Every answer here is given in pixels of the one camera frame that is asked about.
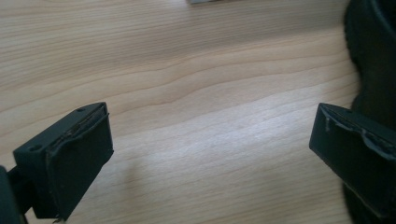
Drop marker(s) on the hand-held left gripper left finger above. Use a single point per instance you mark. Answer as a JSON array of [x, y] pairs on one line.
[[74, 161]]

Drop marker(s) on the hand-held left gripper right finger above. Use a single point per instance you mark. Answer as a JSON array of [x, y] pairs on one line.
[[351, 146]]

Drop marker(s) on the black cloth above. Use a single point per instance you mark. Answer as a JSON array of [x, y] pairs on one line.
[[373, 62]]

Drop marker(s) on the grey flat object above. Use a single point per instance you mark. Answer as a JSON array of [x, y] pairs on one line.
[[204, 1]]

